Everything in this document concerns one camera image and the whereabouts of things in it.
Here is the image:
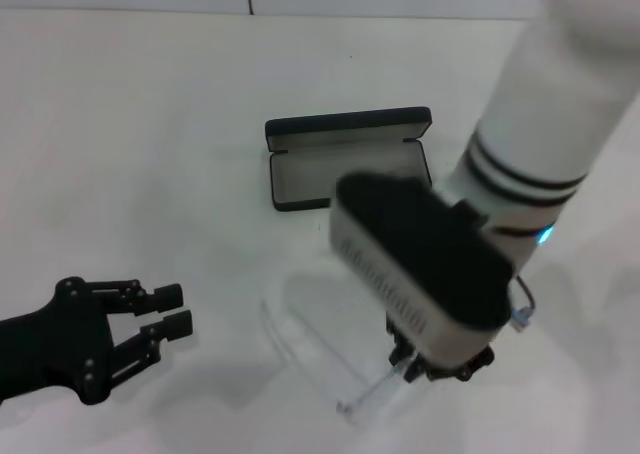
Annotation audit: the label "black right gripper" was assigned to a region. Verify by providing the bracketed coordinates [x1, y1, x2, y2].
[386, 319, 497, 385]

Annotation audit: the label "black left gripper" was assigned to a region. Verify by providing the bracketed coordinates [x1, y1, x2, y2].
[0, 275, 195, 407]

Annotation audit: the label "black glasses case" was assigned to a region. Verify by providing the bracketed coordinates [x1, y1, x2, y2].
[263, 105, 433, 214]

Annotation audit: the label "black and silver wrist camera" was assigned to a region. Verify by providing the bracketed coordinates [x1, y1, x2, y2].
[328, 170, 517, 371]

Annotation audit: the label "clear white glasses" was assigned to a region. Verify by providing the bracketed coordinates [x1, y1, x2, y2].
[259, 269, 427, 424]

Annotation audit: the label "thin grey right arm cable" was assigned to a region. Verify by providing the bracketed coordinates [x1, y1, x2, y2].
[508, 272, 537, 331]

